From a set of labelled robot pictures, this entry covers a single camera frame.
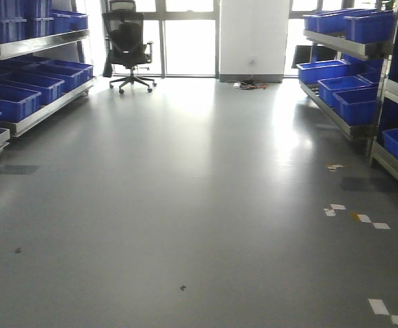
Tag right steel shelf rack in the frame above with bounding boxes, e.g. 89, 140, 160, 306
297, 1, 398, 181

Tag steel shelf rack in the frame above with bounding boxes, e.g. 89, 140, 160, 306
0, 1, 95, 152
297, 1, 398, 181

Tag left steel shelf rack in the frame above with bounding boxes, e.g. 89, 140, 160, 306
0, 1, 95, 152

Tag black office chair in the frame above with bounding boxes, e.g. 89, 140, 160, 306
102, 1, 157, 94

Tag cables on floor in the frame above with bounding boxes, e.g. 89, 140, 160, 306
224, 78, 267, 92

